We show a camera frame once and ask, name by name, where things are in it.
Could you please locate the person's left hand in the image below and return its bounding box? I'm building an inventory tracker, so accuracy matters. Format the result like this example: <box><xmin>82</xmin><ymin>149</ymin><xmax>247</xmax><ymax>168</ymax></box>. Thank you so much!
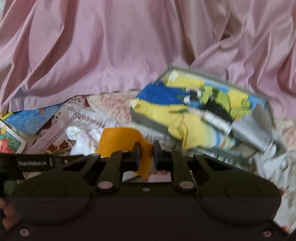
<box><xmin>1</xmin><ymin>198</ymin><xmax>19</xmax><ymax>230</ymax></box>

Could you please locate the yellow sock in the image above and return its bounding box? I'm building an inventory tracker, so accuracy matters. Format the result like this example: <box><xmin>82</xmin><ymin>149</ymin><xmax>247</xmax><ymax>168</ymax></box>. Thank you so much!
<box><xmin>168</xmin><ymin>113</ymin><xmax>237</xmax><ymax>150</ymax></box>

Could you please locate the orange sock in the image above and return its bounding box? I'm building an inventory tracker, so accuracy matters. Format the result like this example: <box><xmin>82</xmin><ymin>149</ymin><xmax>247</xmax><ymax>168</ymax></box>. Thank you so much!
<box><xmin>97</xmin><ymin>127</ymin><xmax>153</xmax><ymax>179</ymax></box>

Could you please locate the grey socks pair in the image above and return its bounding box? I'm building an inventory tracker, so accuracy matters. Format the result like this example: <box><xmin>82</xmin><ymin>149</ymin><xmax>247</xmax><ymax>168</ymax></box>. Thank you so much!
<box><xmin>202</xmin><ymin>104</ymin><xmax>276</xmax><ymax>153</ymax></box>

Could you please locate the blue printed cloth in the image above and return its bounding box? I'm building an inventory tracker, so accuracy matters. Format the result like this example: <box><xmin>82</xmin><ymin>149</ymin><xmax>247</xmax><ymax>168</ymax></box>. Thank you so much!
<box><xmin>4</xmin><ymin>104</ymin><xmax>62</xmax><ymax>135</ymax></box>

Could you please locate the pink satin curtain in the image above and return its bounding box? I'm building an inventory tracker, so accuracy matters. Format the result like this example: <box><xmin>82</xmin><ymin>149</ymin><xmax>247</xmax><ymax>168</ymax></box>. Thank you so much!
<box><xmin>1</xmin><ymin>1</ymin><xmax>295</xmax><ymax>118</ymax></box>

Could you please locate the colourful picture book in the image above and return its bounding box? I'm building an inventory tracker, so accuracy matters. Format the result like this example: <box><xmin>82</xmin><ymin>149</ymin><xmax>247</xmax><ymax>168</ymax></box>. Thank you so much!
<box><xmin>0</xmin><ymin>114</ymin><xmax>26</xmax><ymax>154</ymax></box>

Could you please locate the white patterned sock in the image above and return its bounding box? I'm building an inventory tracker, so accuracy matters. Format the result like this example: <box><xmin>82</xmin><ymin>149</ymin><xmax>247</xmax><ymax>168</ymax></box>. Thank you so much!
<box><xmin>66</xmin><ymin>126</ymin><xmax>103</xmax><ymax>156</ymax></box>

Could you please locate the floral bed sheet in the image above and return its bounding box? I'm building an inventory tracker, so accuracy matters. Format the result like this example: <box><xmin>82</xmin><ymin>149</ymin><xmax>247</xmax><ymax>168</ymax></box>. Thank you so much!
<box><xmin>26</xmin><ymin>91</ymin><xmax>295</xmax><ymax>232</ymax></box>

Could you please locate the grey tray with cartoon liner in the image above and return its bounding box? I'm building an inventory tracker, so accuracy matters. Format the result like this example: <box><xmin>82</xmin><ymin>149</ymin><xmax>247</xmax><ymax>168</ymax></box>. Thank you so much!
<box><xmin>130</xmin><ymin>67</ymin><xmax>286</xmax><ymax>158</ymax></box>

